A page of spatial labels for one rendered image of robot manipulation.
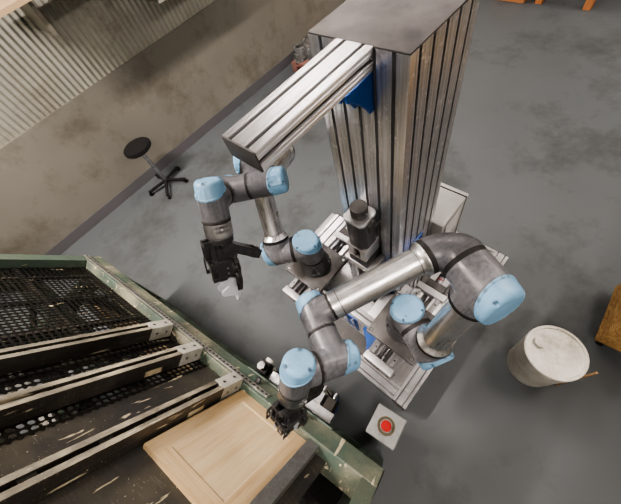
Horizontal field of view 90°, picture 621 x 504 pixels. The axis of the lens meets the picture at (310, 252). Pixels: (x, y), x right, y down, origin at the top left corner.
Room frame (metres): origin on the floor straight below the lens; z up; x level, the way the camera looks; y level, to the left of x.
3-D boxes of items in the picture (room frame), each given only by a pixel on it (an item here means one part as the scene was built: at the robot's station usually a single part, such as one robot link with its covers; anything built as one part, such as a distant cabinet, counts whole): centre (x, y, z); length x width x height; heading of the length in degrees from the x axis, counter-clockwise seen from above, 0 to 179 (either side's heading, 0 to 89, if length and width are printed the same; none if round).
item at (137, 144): (3.19, 1.24, 0.29); 0.49 x 0.47 x 0.59; 123
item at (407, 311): (0.32, -0.24, 1.20); 0.13 x 0.12 x 0.14; 3
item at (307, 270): (0.76, 0.00, 1.09); 0.15 x 0.15 x 0.10
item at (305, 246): (0.76, 0.00, 1.20); 0.13 x 0.12 x 0.14; 73
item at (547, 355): (0.03, -1.03, 0.24); 0.32 x 0.30 x 0.47; 28
